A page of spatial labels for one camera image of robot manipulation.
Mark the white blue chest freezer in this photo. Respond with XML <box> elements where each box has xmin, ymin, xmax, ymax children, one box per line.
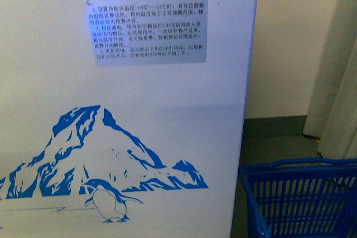
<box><xmin>1</xmin><ymin>0</ymin><xmax>257</xmax><ymax>237</ymax></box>

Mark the grey instruction sticker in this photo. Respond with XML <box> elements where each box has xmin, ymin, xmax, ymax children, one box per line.
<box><xmin>84</xmin><ymin>0</ymin><xmax>208</xmax><ymax>66</ymax></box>

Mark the white pleated curtain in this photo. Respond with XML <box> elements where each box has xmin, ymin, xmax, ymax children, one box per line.
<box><xmin>303</xmin><ymin>0</ymin><xmax>356</xmax><ymax>159</ymax></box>

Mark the blue plastic shopping basket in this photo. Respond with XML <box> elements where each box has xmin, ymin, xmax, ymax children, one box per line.
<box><xmin>239</xmin><ymin>158</ymin><xmax>356</xmax><ymax>237</ymax></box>

